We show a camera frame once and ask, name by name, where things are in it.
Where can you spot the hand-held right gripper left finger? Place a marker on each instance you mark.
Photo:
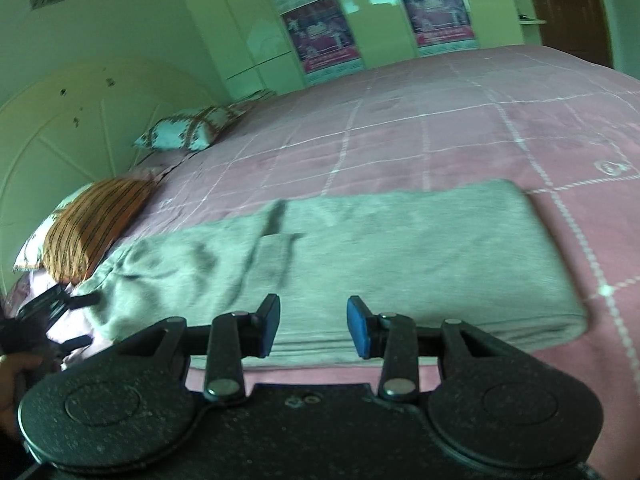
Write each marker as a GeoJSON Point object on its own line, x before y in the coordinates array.
{"type": "Point", "coordinates": [269, 325]}

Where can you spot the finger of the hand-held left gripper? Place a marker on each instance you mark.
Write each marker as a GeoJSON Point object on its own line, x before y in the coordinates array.
{"type": "Point", "coordinates": [77, 343]}
{"type": "Point", "coordinates": [82, 301]}

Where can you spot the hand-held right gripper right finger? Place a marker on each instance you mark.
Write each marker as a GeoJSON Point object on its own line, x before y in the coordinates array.
{"type": "Point", "coordinates": [359, 327]}

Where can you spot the grey pants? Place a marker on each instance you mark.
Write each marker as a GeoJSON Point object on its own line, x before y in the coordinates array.
{"type": "Point", "coordinates": [400, 260]}

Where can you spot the person's left hand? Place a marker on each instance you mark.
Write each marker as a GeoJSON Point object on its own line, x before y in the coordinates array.
{"type": "Point", "coordinates": [10, 385]}

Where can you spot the pink pillow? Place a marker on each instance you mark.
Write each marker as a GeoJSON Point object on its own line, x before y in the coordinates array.
{"type": "Point", "coordinates": [30, 285]}

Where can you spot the white teal patterned pillow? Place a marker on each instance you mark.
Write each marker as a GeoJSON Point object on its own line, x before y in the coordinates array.
{"type": "Point", "coordinates": [190, 127]}
{"type": "Point", "coordinates": [35, 245]}

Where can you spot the orange striped pillow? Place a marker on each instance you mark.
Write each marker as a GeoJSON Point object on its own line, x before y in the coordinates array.
{"type": "Point", "coordinates": [95, 225]}

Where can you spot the cream wooden headboard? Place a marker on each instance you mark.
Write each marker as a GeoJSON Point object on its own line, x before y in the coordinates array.
{"type": "Point", "coordinates": [75, 135]}

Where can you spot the bed with pink checked bedspread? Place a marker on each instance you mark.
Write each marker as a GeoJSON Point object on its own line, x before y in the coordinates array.
{"type": "Point", "coordinates": [450, 135]}

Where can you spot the cream glossy wardrobe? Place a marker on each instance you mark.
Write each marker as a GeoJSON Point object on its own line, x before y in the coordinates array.
{"type": "Point", "coordinates": [240, 25]}

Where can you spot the cream corner shelf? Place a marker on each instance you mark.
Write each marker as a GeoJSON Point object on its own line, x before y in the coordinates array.
{"type": "Point", "coordinates": [532, 20]}

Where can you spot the brown wooden door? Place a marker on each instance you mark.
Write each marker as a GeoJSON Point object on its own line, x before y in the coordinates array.
{"type": "Point", "coordinates": [575, 10]}

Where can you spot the purple wall poster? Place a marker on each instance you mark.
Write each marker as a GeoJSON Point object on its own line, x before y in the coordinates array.
{"type": "Point", "coordinates": [322, 35]}
{"type": "Point", "coordinates": [435, 12]}

